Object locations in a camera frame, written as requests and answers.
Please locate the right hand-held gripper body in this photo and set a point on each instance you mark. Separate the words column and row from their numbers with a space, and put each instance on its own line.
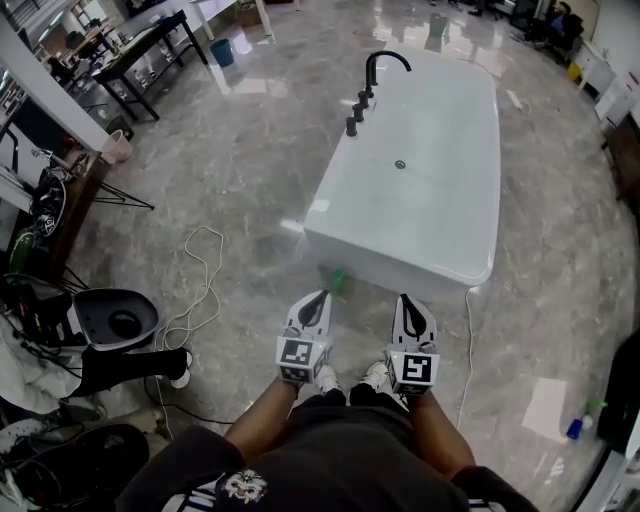
column 414, row 371

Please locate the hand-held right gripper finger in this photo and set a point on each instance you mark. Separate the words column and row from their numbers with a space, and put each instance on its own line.
column 399, row 320
column 425, row 322

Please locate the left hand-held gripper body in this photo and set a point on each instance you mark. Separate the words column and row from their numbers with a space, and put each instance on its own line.
column 299, row 354

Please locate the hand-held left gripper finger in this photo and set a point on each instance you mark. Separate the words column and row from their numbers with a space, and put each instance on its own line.
column 325, row 317
column 295, row 312

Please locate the green cleaner bottle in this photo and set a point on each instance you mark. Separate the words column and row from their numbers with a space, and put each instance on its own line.
column 339, row 282

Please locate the person's left forearm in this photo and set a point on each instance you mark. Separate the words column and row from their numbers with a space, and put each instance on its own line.
column 262, row 415

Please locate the person's right forearm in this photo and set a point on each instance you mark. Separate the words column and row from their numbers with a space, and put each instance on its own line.
column 440, row 430

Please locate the spray bottle with green trigger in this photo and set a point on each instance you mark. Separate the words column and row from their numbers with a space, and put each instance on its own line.
column 582, row 422

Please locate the person's left white shoe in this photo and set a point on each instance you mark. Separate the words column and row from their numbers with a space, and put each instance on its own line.
column 327, row 377

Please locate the person's white shoe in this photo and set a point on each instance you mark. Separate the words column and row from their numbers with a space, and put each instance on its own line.
column 375, row 377
column 183, row 372
column 327, row 377

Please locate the person's right white shoe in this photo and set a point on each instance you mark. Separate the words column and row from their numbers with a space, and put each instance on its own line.
column 375, row 377

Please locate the person's black clothing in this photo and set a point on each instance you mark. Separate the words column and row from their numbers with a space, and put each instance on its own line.
column 340, row 460

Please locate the white bathtub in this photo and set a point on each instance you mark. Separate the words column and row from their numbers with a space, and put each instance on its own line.
column 425, row 200

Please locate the white paper sheet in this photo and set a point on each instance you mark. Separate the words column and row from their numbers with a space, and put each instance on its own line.
column 545, row 407

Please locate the black faucet knob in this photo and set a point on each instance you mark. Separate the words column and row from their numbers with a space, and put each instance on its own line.
column 366, row 99
column 353, row 127
column 360, row 112

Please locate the black bag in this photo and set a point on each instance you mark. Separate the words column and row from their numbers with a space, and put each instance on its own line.
column 95, row 465

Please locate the pink wastebasket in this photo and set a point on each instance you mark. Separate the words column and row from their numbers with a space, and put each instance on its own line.
column 118, row 145

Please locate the wooden table with hairpin legs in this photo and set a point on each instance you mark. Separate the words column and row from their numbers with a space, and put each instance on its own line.
column 82, row 190

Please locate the dark wooden furniture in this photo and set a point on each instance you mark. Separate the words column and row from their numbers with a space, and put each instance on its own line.
column 625, row 155

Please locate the black curved faucet spout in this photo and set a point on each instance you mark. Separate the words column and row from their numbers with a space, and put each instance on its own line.
column 380, row 57

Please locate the white crumpled cloth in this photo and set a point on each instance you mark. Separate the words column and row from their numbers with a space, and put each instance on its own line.
column 30, row 365

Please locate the blue bin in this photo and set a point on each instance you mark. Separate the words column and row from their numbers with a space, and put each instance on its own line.
column 222, row 52

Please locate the yellow container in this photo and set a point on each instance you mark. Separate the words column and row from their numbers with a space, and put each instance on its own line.
column 575, row 72

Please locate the green bin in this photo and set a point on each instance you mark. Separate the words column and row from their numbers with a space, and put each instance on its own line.
column 438, row 24

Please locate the cardboard box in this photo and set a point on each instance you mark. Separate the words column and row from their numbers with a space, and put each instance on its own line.
column 251, row 16

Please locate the black metal table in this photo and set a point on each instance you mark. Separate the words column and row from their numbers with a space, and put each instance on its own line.
column 145, row 45

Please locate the white cabinet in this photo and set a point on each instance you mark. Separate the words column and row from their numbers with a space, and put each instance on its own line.
column 597, row 65

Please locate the long white table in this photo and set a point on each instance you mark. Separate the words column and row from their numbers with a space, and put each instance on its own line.
column 220, row 7

